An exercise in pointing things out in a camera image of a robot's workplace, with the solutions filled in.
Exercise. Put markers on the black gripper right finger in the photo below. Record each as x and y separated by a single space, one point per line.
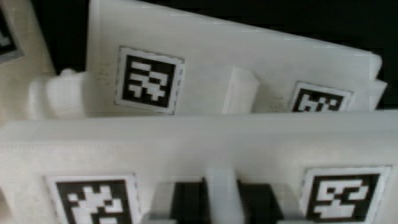
262 209

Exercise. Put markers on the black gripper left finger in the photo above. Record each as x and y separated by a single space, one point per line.
189 209

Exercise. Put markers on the white cabinet door panel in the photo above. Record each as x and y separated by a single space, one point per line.
178 64
90 169

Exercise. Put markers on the white cabinet body box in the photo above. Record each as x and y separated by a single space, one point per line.
26 63

